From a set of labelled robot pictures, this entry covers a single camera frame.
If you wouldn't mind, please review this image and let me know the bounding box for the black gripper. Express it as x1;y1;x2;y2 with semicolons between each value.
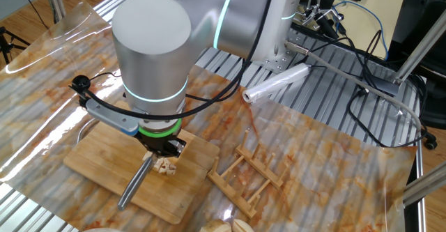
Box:
138;132;187;159

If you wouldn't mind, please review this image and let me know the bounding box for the steel cleaver knife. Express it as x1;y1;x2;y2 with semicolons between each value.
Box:
117;156;155;212

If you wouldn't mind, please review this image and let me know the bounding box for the lotus root wedge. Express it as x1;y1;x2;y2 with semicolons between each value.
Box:
231;218;255;232

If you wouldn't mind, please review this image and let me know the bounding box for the bamboo cutting board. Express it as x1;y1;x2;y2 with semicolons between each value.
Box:
63;100;221;225

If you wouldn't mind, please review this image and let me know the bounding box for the wooden peg rack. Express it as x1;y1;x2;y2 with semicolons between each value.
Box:
207;129;291;219

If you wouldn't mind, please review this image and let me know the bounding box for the clear plastic film roll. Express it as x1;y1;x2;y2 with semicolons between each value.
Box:
242;63;311;105

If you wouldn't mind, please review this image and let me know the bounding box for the marble pattern plastic mat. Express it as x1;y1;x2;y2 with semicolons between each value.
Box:
0;0;417;232

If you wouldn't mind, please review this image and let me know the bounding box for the black tripod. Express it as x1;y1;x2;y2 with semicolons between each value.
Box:
0;25;31;65

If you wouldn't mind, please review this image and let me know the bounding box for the silver articulated clamp stand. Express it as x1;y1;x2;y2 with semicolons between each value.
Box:
295;0;346;41

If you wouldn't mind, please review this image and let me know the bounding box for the black office chair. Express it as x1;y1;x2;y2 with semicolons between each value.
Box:
386;0;446;152

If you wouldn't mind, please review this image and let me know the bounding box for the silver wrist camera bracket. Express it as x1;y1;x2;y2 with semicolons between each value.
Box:
85;98;140;137

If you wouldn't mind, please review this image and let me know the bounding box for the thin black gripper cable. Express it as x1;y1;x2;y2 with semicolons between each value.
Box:
184;57;247;104

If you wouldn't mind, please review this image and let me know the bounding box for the thick black camera cable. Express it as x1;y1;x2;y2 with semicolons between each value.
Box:
70;0;278;121

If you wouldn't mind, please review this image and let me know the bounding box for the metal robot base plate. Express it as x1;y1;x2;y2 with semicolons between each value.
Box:
259;26;304;75

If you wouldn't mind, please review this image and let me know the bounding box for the aluminium frame post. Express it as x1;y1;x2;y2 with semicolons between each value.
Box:
41;0;67;24
393;15;446;86
402;162;446;207

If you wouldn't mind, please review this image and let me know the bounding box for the black cable loop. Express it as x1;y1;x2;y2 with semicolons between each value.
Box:
347;85;430;148

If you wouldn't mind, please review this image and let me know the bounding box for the thin black floor cable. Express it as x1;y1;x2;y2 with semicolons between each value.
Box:
12;0;49;30

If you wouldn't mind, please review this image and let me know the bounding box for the black cable bundle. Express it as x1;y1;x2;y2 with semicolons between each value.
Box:
327;29;394;90

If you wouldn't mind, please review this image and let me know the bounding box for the blue cable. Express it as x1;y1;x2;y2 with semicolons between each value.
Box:
330;0;390;61

